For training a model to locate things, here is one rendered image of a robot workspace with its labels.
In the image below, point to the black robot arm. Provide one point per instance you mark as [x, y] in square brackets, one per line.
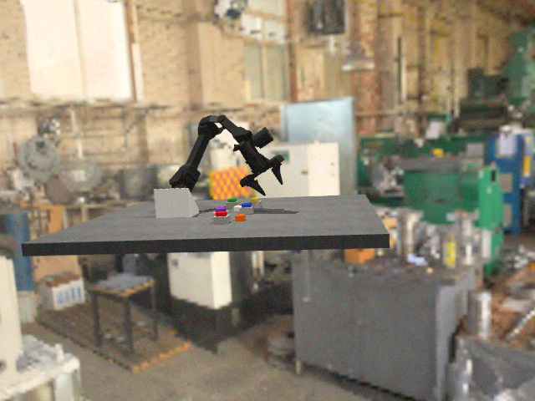
[187, 175]

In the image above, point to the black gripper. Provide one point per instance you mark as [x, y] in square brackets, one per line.
[256, 163]

